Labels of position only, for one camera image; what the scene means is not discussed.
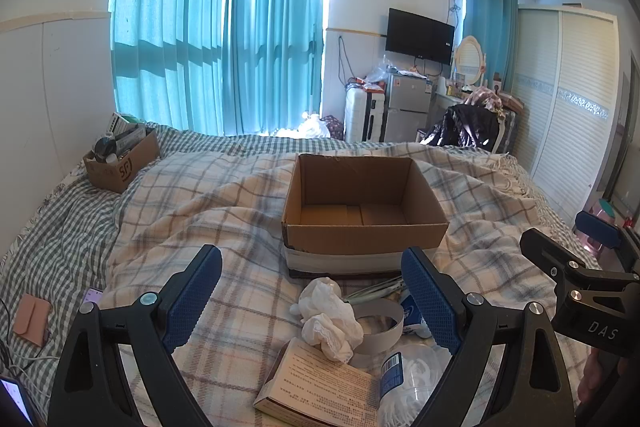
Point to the clear plastic bag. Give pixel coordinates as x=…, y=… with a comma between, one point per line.
x=382, y=68

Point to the silver suitcase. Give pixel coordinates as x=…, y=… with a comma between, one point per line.
x=510, y=129

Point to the white suitcase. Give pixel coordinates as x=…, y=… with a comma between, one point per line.
x=361, y=114

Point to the white plastic bag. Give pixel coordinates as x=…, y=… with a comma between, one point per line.
x=312, y=127

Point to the white green packet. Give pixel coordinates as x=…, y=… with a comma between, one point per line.
x=124, y=122

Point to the black jacket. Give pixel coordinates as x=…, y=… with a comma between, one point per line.
x=462, y=127

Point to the small printed cardboard box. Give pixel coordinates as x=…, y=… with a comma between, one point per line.
x=125, y=168

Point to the pink cloth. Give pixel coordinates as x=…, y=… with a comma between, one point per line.
x=482, y=98

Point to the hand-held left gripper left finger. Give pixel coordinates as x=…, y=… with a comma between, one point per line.
x=194, y=298

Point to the clear bottle with blue label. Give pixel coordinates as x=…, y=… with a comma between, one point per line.
x=407, y=387

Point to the large cardboard box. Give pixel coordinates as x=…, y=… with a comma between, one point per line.
x=350, y=232

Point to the white wardrobe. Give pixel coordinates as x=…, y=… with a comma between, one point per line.
x=570, y=107

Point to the clear plastic wrapper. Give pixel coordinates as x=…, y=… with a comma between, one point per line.
x=375, y=291

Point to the narrow teal curtain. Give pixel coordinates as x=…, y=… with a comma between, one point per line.
x=487, y=22

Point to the pink wallet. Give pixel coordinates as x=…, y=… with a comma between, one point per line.
x=32, y=319

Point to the green checked bed sheet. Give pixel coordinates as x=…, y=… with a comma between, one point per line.
x=60, y=237

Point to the black wall television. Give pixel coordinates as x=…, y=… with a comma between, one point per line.
x=419, y=36

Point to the black round object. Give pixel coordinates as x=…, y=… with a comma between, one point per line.
x=106, y=146

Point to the lit smartphone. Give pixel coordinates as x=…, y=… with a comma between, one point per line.
x=12, y=399

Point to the plaid blanket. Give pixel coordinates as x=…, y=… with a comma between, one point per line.
x=240, y=217

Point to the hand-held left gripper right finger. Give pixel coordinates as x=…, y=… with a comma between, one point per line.
x=431, y=303

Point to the blue white mask packet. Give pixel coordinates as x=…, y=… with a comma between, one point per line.
x=411, y=318

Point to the silver small fridge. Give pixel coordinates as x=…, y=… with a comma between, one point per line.
x=406, y=107

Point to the dark patterned bag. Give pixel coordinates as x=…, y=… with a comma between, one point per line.
x=334, y=128

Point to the oval white mirror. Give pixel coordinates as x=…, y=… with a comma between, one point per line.
x=469, y=57

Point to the person's right hand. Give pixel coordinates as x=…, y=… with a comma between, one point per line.
x=591, y=379

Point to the teal curtain by door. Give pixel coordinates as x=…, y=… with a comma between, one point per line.
x=275, y=32

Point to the wide teal curtain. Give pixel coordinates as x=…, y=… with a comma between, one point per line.
x=170, y=22

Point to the tan printed paper box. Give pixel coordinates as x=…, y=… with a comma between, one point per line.
x=312, y=382

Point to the white tissue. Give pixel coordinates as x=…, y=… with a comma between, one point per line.
x=321, y=298
x=332, y=336

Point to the purple smartphone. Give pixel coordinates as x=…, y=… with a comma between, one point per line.
x=92, y=297

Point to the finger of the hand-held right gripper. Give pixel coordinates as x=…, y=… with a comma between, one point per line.
x=542, y=248
x=597, y=228

